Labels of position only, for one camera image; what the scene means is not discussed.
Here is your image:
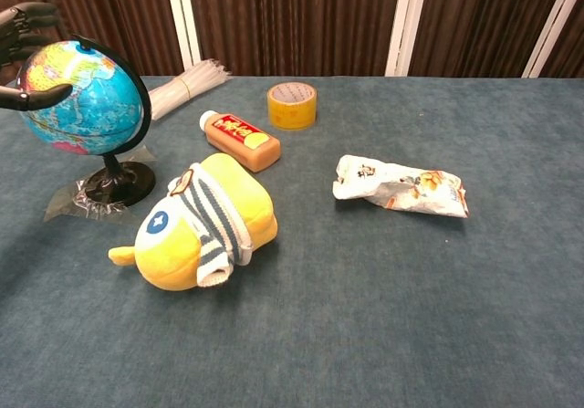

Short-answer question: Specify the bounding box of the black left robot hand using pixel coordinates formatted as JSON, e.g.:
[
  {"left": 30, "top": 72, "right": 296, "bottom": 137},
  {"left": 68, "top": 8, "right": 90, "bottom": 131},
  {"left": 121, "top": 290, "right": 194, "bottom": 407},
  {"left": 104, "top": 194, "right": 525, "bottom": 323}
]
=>
[{"left": 0, "top": 1, "right": 74, "bottom": 112}]

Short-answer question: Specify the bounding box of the desktop globe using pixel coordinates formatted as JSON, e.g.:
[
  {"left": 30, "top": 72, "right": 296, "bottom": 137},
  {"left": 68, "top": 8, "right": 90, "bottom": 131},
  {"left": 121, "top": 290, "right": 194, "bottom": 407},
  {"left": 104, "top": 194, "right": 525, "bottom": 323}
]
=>
[{"left": 16, "top": 34, "right": 157, "bottom": 208}]

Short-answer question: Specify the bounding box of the bundle of clear straws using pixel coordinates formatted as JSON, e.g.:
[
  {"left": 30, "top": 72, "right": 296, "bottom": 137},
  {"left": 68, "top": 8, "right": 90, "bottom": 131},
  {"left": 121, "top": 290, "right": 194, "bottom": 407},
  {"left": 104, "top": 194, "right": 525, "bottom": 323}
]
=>
[{"left": 148, "top": 58, "right": 233, "bottom": 122}]

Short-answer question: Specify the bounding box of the brown tea bottle red label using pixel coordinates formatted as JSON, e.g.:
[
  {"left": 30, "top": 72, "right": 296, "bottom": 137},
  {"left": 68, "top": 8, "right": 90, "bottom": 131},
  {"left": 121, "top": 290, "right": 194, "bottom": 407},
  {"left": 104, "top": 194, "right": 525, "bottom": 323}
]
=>
[{"left": 199, "top": 110, "right": 282, "bottom": 173}]

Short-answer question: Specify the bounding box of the yellow plush toy striped shirt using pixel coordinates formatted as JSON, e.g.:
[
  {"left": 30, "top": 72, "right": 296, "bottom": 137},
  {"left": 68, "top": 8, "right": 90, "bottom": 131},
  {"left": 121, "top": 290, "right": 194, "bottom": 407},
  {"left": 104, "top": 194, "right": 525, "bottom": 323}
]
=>
[{"left": 108, "top": 152, "right": 279, "bottom": 292}]

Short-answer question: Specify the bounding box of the yellow packing tape roll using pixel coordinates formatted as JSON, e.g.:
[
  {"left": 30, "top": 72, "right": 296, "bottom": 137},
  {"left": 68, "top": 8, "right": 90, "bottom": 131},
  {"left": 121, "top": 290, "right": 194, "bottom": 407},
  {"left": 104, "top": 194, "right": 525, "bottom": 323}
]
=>
[{"left": 266, "top": 81, "right": 318, "bottom": 131}]

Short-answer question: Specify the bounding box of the crumpled white snack bag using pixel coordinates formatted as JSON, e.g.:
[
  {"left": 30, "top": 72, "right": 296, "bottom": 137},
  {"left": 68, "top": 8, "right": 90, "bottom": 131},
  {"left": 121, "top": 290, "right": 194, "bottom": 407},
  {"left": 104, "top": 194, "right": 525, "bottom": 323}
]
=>
[{"left": 331, "top": 153, "right": 471, "bottom": 219}]

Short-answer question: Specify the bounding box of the blue-green table cloth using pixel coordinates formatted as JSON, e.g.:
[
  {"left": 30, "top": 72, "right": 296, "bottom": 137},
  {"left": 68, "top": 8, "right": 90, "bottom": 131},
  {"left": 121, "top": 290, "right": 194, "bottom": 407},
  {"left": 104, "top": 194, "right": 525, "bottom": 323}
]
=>
[{"left": 0, "top": 75, "right": 584, "bottom": 408}]

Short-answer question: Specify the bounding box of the brown folding screen white frame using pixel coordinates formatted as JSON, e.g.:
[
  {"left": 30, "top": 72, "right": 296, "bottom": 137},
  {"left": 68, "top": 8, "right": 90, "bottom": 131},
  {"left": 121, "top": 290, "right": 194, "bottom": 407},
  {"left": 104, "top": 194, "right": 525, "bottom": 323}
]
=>
[{"left": 0, "top": 0, "right": 584, "bottom": 87}]

